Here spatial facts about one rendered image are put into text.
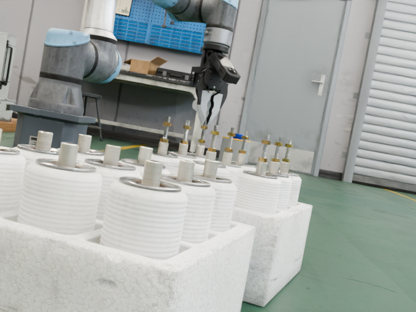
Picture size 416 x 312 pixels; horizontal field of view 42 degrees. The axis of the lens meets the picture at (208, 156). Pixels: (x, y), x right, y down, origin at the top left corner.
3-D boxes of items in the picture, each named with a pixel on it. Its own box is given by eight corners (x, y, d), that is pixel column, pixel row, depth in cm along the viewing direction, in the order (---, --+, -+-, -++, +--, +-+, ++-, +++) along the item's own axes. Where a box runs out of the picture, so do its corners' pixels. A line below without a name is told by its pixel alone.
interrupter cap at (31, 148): (5, 148, 80) (7, 143, 80) (36, 148, 88) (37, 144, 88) (49, 157, 78) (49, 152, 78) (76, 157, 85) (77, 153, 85)
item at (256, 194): (243, 265, 109) (260, 177, 108) (213, 251, 117) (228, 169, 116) (275, 264, 116) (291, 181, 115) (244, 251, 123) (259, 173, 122)
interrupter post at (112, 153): (98, 166, 79) (102, 143, 78) (106, 166, 81) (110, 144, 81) (112, 169, 78) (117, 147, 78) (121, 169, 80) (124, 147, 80)
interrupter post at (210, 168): (199, 179, 86) (203, 158, 86) (203, 178, 89) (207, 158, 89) (213, 182, 86) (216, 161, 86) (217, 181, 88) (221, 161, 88)
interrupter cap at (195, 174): (179, 176, 85) (179, 172, 85) (194, 174, 92) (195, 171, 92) (224, 186, 82) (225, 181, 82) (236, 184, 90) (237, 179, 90)
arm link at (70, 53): (29, 70, 146) (37, 20, 145) (61, 77, 158) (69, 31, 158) (64, 75, 141) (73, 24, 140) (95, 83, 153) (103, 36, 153)
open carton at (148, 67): (132, 75, 619) (135, 56, 618) (163, 81, 609) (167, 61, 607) (121, 71, 590) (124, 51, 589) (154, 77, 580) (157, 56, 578)
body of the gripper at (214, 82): (210, 92, 152) (218, 50, 151) (226, 93, 145) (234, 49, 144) (187, 87, 148) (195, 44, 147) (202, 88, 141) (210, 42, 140)
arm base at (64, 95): (18, 105, 142) (24, 68, 142) (38, 108, 157) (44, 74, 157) (73, 115, 142) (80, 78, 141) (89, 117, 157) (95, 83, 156)
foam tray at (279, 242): (96, 258, 120) (110, 179, 119) (169, 236, 157) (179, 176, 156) (264, 307, 107) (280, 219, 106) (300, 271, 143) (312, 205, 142)
